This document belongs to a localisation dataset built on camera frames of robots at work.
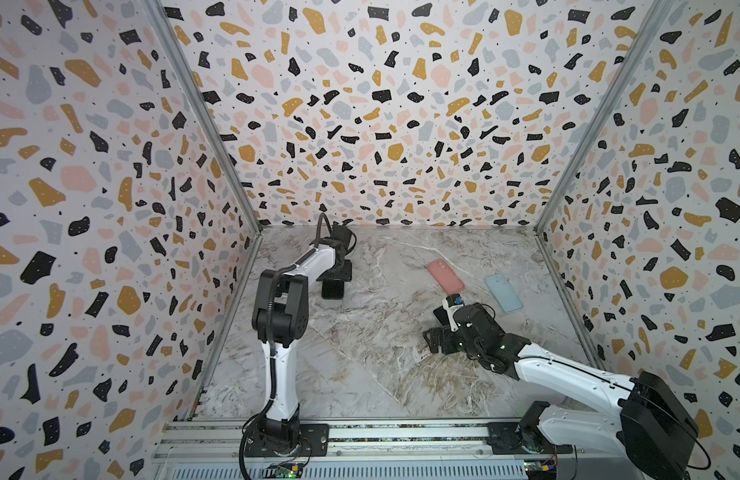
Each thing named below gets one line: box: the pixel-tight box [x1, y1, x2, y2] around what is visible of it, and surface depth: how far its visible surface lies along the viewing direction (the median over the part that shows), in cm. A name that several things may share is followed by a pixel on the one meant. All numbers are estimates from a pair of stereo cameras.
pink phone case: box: [428, 258, 465, 295], surface depth 109 cm
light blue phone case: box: [484, 274, 524, 313], surface depth 106 cm
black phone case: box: [322, 280, 344, 300], surface depth 102 cm
